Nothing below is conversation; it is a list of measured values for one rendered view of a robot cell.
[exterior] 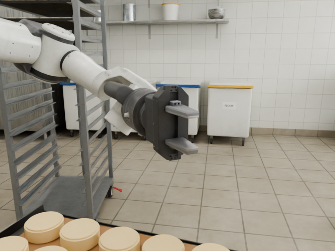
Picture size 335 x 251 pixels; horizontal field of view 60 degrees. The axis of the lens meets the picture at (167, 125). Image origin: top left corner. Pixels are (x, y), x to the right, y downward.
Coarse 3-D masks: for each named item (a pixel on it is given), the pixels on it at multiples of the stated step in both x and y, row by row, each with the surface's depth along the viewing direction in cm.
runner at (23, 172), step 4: (56, 144) 235; (52, 148) 227; (56, 148) 230; (44, 152) 213; (48, 152) 220; (52, 152) 221; (40, 156) 207; (44, 156) 212; (36, 160) 201; (40, 160) 204; (28, 164) 190; (32, 164) 195; (36, 164) 197; (24, 168) 185; (28, 168) 190; (32, 168) 190; (20, 172) 180; (24, 172) 184; (16, 176) 175; (20, 176) 178
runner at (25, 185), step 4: (56, 156) 235; (60, 156) 238; (52, 160) 227; (56, 160) 229; (44, 164) 214; (48, 164) 220; (52, 164) 221; (40, 168) 207; (44, 168) 213; (36, 172) 201; (40, 172) 206; (32, 176) 195; (36, 176) 199; (28, 180) 190; (32, 180) 193; (24, 184) 185; (28, 184) 187; (20, 188) 180; (24, 188) 182; (20, 192) 177
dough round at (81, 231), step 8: (72, 224) 38; (80, 224) 38; (88, 224) 38; (96, 224) 38; (64, 232) 37; (72, 232) 37; (80, 232) 37; (88, 232) 37; (96, 232) 37; (64, 240) 36; (72, 240) 35; (80, 240) 35; (88, 240) 36; (96, 240) 37; (64, 248) 36; (72, 248) 35; (80, 248) 36; (88, 248) 36
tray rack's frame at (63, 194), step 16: (48, 96) 224; (48, 112) 227; (80, 128) 232; (80, 144) 235; (112, 160) 237; (64, 176) 241; (80, 176) 241; (112, 176) 239; (48, 192) 213; (64, 192) 213; (80, 192) 213; (96, 192) 213; (112, 192) 235; (32, 208) 191; (48, 208) 191; (64, 208) 191; (80, 208) 191; (96, 208) 191
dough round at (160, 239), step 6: (162, 234) 36; (150, 240) 35; (156, 240) 35; (162, 240) 35; (168, 240) 35; (174, 240) 35; (144, 246) 34; (150, 246) 34; (156, 246) 34; (162, 246) 34; (168, 246) 34; (174, 246) 34; (180, 246) 34
